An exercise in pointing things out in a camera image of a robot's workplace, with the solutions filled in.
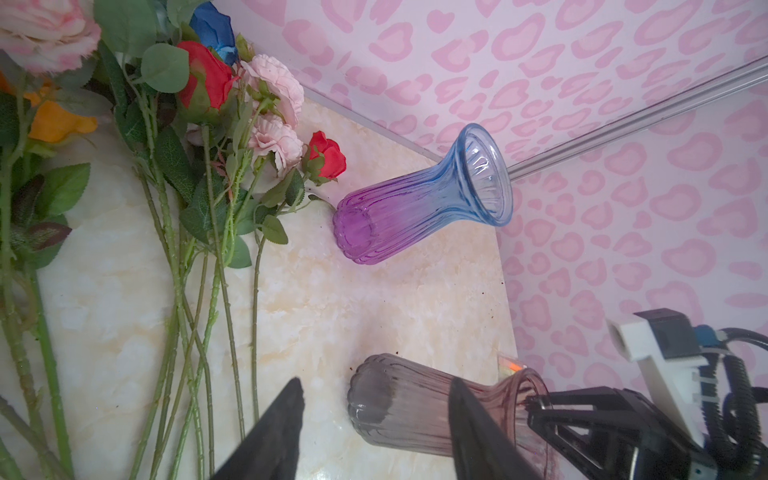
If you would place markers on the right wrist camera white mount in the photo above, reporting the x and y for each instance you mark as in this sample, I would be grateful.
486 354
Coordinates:
664 345

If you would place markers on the colourful packet at wall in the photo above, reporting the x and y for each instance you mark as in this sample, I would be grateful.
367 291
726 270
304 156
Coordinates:
508 366

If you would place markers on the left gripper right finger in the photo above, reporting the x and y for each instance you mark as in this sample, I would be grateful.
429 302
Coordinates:
480 450

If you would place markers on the red rose long stem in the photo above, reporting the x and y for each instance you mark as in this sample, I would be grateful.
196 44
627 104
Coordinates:
184 208

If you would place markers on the purple blue glass vase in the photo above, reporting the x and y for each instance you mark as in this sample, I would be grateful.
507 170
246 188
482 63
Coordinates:
471 182

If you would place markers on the blue rose long stem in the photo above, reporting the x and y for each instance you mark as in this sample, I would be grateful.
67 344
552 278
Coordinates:
214 31

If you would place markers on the smoky pink glass vase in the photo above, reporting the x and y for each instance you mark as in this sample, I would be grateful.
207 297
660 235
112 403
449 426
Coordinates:
397 403

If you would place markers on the small red rose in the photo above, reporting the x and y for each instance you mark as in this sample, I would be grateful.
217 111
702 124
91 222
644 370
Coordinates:
322 162

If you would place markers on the pink flower sprig right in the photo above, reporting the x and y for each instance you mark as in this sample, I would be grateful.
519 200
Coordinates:
254 146

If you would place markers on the pink carnation sprig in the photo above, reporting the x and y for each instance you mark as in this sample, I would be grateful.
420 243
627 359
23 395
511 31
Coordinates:
47 37

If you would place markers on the orange flower stem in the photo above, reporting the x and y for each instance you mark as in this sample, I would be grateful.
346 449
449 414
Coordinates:
34 202

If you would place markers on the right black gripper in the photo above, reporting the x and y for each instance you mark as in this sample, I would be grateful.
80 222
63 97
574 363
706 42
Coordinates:
609 433

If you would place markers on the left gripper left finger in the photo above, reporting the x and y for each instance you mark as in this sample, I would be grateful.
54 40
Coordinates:
271 449

